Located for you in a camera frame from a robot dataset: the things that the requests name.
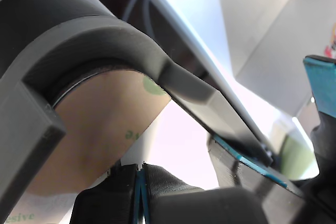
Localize grey servo frame gripper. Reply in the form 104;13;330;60
265;171;336;224

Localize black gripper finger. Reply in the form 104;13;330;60
69;163;141;224
303;55;336;175
208;133;305;201
143;165;266;224

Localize grey printed holder fixture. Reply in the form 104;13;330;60
0;0;275;224

